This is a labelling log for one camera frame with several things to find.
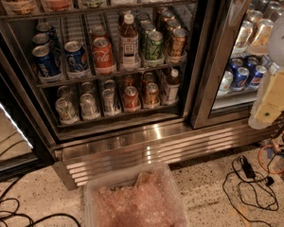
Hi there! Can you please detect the orange soda can front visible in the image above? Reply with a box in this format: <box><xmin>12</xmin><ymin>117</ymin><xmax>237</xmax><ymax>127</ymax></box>
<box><xmin>168</xmin><ymin>28</ymin><xmax>186</xmax><ymax>62</ymax></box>

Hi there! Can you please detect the orange soda can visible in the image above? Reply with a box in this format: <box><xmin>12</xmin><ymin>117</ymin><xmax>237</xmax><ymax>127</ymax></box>
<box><xmin>164</xmin><ymin>19</ymin><xmax>181</xmax><ymax>44</ymax></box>
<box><xmin>168</xmin><ymin>28</ymin><xmax>186</xmax><ymax>62</ymax></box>

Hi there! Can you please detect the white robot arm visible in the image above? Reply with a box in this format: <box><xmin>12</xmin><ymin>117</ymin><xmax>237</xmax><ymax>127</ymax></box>
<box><xmin>248</xmin><ymin>13</ymin><xmax>284</xmax><ymax>130</ymax></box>

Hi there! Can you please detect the glass fridge door right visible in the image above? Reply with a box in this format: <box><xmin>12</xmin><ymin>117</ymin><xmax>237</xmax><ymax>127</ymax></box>
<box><xmin>191</xmin><ymin>0</ymin><xmax>284</xmax><ymax>129</ymax></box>

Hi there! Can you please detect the tea bottle lower shelf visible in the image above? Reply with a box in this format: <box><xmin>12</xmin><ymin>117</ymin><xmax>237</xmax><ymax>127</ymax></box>
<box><xmin>162</xmin><ymin>68</ymin><xmax>180</xmax><ymax>104</ymax></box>

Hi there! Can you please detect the orange can lower shelf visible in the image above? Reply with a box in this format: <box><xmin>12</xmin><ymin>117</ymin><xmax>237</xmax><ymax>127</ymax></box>
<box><xmin>144</xmin><ymin>82</ymin><xmax>160</xmax><ymax>108</ymax></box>

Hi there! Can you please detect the green soda can front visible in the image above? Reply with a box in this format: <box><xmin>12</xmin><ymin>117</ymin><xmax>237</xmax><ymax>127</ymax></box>
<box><xmin>144</xmin><ymin>31</ymin><xmax>163</xmax><ymax>67</ymax></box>

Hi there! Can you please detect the red can lower shelf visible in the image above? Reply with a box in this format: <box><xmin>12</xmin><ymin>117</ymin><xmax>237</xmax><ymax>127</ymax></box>
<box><xmin>124</xmin><ymin>86</ymin><xmax>141</xmax><ymax>112</ymax></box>

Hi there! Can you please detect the brown tea bottle middle shelf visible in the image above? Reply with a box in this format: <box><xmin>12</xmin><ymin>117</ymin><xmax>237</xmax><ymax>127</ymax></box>
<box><xmin>119</xmin><ymin>13</ymin><xmax>140</xmax><ymax>71</ymax></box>

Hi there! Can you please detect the silver can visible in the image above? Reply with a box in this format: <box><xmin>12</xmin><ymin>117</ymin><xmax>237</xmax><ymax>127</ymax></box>
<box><xmin>80</xmin><ymin>94</ymin><xmax>99</xmax><ymax>120</ymax></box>
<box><xmin>102</xmin><ymin>89</ymin><xmax>121</xmax><ymax>116</ymax></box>
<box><xmin>55</xmin><ymin>97</ymin><xmax>80</xmax><ymax>125</ymax></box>

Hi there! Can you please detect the stainless fridge cabinet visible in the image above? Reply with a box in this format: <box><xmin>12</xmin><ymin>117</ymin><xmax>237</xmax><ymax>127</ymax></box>
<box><xmin>0</xmin><ymin>0</ymin><xmax>284</xmax><ymax>189</ymax></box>

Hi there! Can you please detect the red cola can front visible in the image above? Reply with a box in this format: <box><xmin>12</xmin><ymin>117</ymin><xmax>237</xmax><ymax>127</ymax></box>
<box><xmin>92</xmin><ymin>38</ymin><xmax>116</xmax><ymax>75</ymax></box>

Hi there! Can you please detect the blue pepsi can centre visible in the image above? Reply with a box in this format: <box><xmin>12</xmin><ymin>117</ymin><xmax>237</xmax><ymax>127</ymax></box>
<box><xmin>64</xmin><ymin>41</ymin><xmax>90</xmax><ymax>79</ymax></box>

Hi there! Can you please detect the blue pepsi can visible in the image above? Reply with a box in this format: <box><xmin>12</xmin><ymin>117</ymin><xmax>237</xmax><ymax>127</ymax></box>
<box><xmin>32</xmin><ymin>45</ymin><xmax>62</xmax><ymax>83</ymax></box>
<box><xmin>64</xmin><ymin>41</ymin><xmax>90</xmax><ymax>79</ymax></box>

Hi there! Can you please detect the silver can lower left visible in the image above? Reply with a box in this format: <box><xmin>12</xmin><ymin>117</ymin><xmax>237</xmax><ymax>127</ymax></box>
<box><xmin>55</xmin><ymin>97</ymin><xmax>80</xmax><ymax>125</ymax></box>

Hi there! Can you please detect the blue pepsi can left front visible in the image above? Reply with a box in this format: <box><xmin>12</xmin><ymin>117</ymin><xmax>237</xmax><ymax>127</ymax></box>
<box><xmin>32</xmin><ymin>45</ymin><xmax>62</xmax><ymax>83</ymax></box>

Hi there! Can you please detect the clear plastic bin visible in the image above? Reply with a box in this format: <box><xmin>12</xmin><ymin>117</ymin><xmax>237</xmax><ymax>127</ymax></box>
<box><xmin>84</xmin><ymin>163</ymin><xmax>188</xmax><ymax>227</ymax></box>

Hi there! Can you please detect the orange cable loop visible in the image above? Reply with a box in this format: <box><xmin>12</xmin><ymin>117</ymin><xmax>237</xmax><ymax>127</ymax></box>
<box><xmin>257</xmin><ymin>132</ymin><xmax>284</xmax><ymax>176</ymax></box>

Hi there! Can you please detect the black power adapter cable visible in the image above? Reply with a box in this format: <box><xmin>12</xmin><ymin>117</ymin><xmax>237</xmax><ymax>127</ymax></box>
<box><xmin>222</xmin><ymin>155</ymin><xmax>280</xmax><ymax>227</ymax></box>

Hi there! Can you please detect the black cable on floor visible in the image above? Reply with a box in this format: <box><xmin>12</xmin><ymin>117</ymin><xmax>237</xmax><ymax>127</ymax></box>
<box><xmin>0</xmin><ymin>177</ymin><xmax>82</xmax><ymax>227</ymax></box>

